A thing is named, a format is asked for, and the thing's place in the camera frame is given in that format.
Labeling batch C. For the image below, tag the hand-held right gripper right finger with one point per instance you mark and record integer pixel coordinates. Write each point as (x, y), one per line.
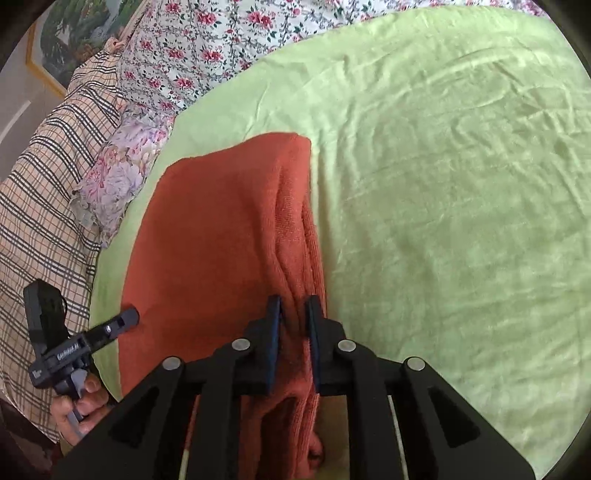
(315, 344)

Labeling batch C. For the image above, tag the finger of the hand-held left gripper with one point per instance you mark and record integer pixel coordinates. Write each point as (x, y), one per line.
(113, 326)

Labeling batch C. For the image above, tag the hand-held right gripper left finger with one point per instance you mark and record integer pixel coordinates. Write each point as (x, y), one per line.
(275, 334)

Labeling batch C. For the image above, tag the orange knit sweater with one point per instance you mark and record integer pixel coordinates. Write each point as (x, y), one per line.
(207, 230)

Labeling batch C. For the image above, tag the person's left hand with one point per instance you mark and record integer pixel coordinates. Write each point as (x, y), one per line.
(92, 394)

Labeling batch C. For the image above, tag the beige plaid blanket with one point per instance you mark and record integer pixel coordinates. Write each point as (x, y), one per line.
(41, 207)

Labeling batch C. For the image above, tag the purple floral pillow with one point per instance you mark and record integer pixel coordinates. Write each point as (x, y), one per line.
(120, 175)

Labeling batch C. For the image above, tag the light green bedsheet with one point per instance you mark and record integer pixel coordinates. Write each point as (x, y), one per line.
(438, 184)

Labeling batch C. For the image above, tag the white pink floral quilt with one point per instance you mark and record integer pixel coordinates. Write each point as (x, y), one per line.
(207, 46)

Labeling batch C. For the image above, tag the framed wall painting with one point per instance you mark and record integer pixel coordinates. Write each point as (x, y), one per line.
(69, 41)

